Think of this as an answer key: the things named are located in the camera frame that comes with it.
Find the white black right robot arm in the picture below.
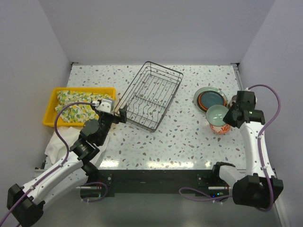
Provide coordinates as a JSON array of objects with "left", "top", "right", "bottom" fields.
[{"left": 211, "top": 90, "right": 284, "bottom": 212}]

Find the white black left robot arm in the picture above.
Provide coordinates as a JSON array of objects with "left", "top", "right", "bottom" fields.
[{"left": 6, "top": 106, "right": 127, "bottom": 227}]

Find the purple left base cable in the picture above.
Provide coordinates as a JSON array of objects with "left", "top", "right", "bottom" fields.
[{"left": 80, "top": 181, "right": 109, "bottom": 203}]

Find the beige ceramic cup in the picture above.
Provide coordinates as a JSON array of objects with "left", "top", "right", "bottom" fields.
[{"left": 227, "top": 95, "right": 237, "bottom": 109}]

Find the orange red plate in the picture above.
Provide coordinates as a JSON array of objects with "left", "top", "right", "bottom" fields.
[{"left": 197, "top": 91, "right": 227, "bottom": 113}]

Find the aluminium frame rail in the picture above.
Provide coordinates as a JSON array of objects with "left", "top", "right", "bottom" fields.
[{"left": 232, "top": 63, "right": 290, "bottom": 227}]

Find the lemon print cloth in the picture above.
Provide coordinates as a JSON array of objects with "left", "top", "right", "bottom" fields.
[{"left": 55, "top": 90, "right": 113, "bottom": 123}]

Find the celadon green bowl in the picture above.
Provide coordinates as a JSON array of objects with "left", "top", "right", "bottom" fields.
[{"left": 206, "top": 105, "right": 228, "bottom": 127}]

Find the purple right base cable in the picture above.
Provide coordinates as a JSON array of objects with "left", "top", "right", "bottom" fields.
[{"left": 179, "top": 187, "right": 234, "bottom": 202}]

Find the red white patterned bowl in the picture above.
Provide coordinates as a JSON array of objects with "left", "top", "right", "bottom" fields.
[{"left": 209, "top": 124, "right": 231, "bottom": 134}]

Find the celadon green flower plate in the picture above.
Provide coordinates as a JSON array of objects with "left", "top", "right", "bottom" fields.
[{"left": 194, "top": 87, "right": 228, "bottom": 113}]

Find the black wire dish rack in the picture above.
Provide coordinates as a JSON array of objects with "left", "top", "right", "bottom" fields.
[{"left": 115, "top": 61, "right": 183, "bottom": 132}]

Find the teal blue plate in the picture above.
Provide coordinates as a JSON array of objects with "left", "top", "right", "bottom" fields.
[{"left": 199, "top": 91, "right": 225, "bottom": 110}]

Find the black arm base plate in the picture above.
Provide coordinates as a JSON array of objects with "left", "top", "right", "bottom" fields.
[{"left": 88, "top": 169, "right": 230, "bottom": 199}]

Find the white towel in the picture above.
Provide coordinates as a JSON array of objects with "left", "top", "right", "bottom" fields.
[{"left": 45, "top": 127, "right": 110, "bottom": 169}]

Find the yellow plastic tray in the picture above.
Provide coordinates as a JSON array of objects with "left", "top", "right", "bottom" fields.
[{"left": 42, "top": 87, "right": 116, "bottom": 127}]

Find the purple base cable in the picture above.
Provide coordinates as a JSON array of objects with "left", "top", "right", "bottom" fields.
[
  {"left": 80, "top": 181, "right": 109, "bottom": 203},
  {"left": 179, "top": 187, "right": 234, "bottom": 202}
]

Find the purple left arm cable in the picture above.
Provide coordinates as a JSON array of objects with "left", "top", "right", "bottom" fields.
[{"left": 0, "top": 101, "right": 100, "bottom": 224}]

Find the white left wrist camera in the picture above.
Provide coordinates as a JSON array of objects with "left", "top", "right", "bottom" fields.
[{"left": 96, "top": 98, "right": 115, "bottom": 114}]

